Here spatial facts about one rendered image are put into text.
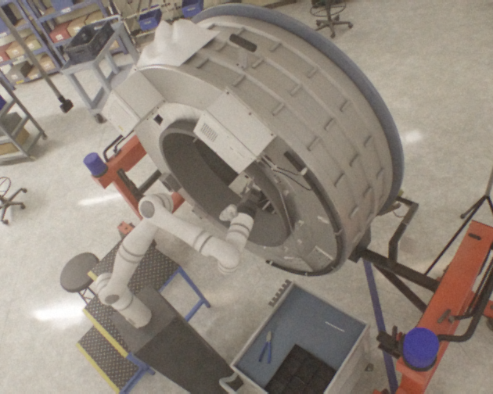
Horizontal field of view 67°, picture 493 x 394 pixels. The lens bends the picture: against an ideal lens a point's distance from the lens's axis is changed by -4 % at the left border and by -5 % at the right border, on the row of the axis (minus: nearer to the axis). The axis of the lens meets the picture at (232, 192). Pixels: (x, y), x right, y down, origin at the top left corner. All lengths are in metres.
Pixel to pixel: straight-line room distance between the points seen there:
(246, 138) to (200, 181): 1.05
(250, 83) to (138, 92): 0.54
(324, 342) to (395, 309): 0.89
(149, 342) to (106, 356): 1.24
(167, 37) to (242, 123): 0.57
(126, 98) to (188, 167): 0.73
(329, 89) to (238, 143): 0.45
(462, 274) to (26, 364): 3.17
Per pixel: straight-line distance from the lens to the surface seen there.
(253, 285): 2.97
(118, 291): 1.55
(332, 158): 1.49
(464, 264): 1.86
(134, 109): 1.74
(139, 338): 1.79
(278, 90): 1.46
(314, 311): 2.07
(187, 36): 1.65
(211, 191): 2.38
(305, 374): 1.97
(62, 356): 3.49
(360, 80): 1.65
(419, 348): 1.53
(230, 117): 1.37
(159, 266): 2.57
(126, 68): 5.94
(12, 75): 7.93
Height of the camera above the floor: 2.55
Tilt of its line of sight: 46 degrees down
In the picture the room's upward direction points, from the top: 24 degrees counter-clockwise
